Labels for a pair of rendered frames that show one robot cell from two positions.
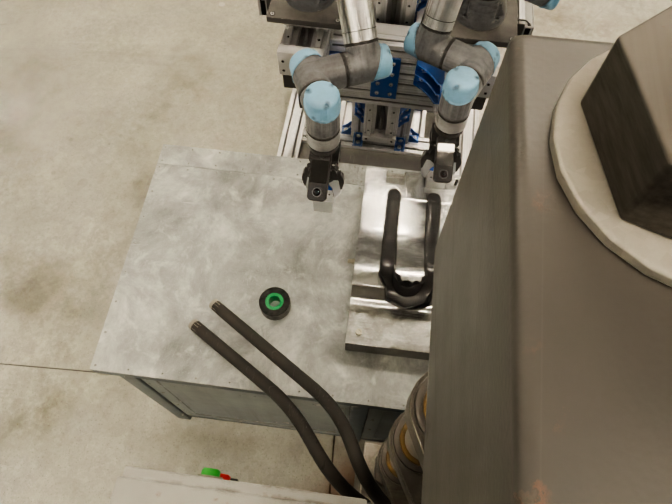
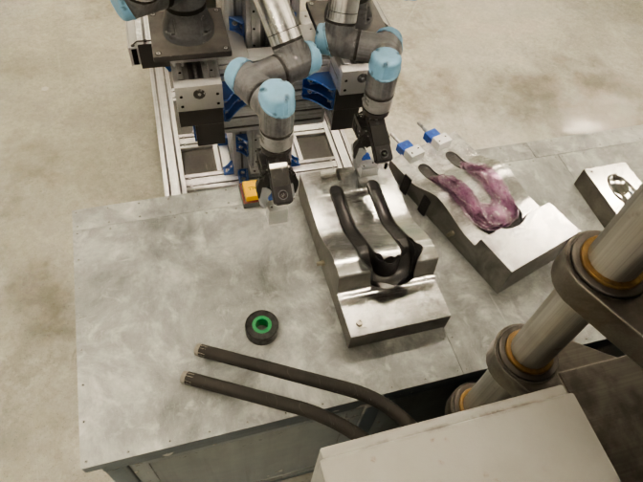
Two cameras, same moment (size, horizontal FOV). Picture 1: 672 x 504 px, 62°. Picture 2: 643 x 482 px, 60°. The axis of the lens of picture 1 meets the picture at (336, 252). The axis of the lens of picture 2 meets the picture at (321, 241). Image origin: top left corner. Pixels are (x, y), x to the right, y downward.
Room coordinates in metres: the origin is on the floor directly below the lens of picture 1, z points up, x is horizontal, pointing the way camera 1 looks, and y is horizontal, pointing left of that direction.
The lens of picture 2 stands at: (-0.06, 0.35, 2.06)
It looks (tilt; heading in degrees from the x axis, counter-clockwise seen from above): 54 degrees down; 331
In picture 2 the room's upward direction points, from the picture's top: 8 degrees clockwise
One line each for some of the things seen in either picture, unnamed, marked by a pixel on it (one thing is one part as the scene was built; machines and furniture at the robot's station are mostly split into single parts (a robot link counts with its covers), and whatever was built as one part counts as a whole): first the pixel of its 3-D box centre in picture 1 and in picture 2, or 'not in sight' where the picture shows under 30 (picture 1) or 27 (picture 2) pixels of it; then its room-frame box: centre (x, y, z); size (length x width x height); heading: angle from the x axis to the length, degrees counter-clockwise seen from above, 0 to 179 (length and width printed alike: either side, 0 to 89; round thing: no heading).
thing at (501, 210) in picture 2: not in sight; (478, 189); (0.68, -0.54, 0.90); 0.26 x 0.18 x 0.08; 10
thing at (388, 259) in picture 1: (412, 242); (374, 225); (0.65, -0.20, 0.92); 0.35 x 0.16 x 0.09; 173
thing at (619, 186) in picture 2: not in sight; (616, 197); (0.56, -0.98, 0.84); 0.20 x 0.15 x 0.07; 173
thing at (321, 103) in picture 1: (322, 110); (276, 108); (0.80, 0.03, 1.25); 0.09 x 0.08 x 0.11; 17
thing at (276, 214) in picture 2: (325, 185); (273, 197); (0.81, 0.03, 0.93); 0.13 x 0.05 x 0.05; 173
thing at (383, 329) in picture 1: (406, 256); (370, 241); (0.64, -0.18, 0.87); 0.50 x 0.26 x 0.14; 173
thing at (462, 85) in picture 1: (458, 93); (383, 73); (0.88, -0.28, 1.20); 0.09 x 0.08 x 0.11; 148
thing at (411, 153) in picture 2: not in sight; (403, 146); (0.94, -0.44, 0.86); 0.13 x 0.05 x 0.05; 10
